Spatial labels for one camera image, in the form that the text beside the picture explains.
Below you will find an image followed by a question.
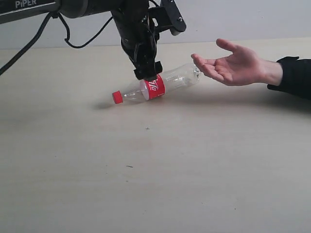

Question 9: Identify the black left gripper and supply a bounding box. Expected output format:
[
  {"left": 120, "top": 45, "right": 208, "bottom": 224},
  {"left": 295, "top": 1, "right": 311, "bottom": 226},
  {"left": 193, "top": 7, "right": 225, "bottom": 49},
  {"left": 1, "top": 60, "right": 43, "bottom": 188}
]
[{"left": 111, "top": 9, "right": 162, "bottom": 80}]

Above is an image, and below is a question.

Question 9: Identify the clear cola bottle red label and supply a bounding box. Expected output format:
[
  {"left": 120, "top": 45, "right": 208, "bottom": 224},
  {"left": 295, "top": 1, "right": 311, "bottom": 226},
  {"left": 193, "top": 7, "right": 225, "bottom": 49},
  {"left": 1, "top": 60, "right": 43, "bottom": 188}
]
[{"left": 112, "top": 63, "right": 204, "bottom": 104}]

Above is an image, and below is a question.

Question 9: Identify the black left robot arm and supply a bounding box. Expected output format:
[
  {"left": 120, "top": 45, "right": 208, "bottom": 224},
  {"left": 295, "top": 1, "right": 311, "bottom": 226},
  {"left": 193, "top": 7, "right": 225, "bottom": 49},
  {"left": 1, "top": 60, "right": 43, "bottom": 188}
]
[{"left": 0, "top": 0, "right": 163, "bottom": 81}]

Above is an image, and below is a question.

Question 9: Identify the person's open hand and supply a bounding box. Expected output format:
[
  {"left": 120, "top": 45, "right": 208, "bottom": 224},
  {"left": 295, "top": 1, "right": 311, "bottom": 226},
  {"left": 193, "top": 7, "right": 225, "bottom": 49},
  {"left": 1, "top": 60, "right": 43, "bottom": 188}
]
[{"left": 191, "top": 38, "right": 283, "bottom": 86}]

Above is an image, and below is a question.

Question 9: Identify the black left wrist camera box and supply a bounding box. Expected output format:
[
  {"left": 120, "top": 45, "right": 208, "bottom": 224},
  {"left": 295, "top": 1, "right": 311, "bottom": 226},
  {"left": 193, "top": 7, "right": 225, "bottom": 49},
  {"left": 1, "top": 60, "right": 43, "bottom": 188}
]
[{"left": 148, "top": 0, "right": 186, "bottom": 36}]

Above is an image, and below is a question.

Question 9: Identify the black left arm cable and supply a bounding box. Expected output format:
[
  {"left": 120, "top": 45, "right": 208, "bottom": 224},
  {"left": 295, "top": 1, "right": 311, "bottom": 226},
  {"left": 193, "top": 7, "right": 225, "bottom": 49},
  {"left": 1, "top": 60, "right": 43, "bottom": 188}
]
[{"left": 0, "top": 12, "right": 115, "bottom": 76}]

